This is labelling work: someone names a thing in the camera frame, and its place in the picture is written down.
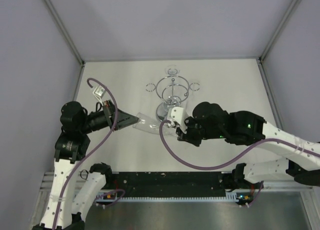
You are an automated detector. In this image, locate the round wine glass back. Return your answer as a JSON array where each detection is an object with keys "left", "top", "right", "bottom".
[{"left": 164, "top": 64, "right": 180, "bottom": 76}]

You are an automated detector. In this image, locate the left aluminium frame post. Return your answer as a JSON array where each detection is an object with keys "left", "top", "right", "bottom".
[{"left": 42, "top": 0, "right": 85, "bottom": 67}]

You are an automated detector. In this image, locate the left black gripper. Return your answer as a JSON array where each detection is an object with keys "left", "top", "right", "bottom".
[{"left": 79, "top": 98, "right": 140, "bottom": 133}]

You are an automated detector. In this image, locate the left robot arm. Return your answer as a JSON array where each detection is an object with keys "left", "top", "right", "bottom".
[{"left": 33, "top": 100, "right": 139, "bottom": 230}]

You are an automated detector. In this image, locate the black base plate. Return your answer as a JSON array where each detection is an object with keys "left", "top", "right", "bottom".
[{"left": 102, "top": 171, "right": 239, "bottom": 198}]

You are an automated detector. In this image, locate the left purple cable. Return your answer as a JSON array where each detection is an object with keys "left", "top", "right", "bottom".
[{"left": 51, "top": 77, "right": 126, "bottom": 230}]

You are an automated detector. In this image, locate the white toothed cable duct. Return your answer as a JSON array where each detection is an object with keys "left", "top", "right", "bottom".
[{"left": 94, "top": 192, "right": 253, "bottom": 205}]

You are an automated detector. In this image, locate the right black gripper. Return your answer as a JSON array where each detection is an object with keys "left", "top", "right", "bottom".
[{"left": 176, "top": 116, "right": 225, "bottom": 147}]

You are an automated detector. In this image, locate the ribbed champagne flute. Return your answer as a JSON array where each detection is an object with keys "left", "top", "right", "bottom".
[
  {"left": 132, "top": 112, "right": 178, "bottom": 137},
  {"left": 145, "top": 83, "right": 156, "bottom": 92}
]

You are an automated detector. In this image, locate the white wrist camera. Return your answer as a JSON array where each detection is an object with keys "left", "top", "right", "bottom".
[
  {"left": 166, "top": 106, "right": 189, "bottom": 134},
  {"left": 92, "top": 85, "right": 106, "bottom": 104}
]

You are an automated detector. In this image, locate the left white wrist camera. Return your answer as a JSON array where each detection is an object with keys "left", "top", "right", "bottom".
[{"left": 92, "top": 85, "right": 106, "bottom": 104}]

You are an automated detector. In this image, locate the aluminium frame post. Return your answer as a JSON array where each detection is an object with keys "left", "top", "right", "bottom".
[
  {"left": 258, "top": 0, "right": 307, "bottom": 63},
  {"left": 42, "top": 0, "right": 85, "bottom": 67}
]

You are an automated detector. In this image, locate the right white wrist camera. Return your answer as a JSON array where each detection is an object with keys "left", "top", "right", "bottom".
[{"left": 166, "top": 106, "right": 189, "bottom": 134}]

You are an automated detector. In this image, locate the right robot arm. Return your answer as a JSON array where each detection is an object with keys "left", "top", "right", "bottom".
[{"left": 168, "top": 102, "right": 320, "bottom": 188}]

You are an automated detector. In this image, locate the chrome wine glass rack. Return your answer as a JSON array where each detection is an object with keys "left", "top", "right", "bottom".
[{"left": 155, "top": 75, "right": 190, "bottom": 122}]

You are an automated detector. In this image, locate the right aluminium frame post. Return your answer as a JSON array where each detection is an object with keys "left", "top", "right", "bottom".
[{"left": 258, "top": 0, "right": 307, "bottom": 63}]

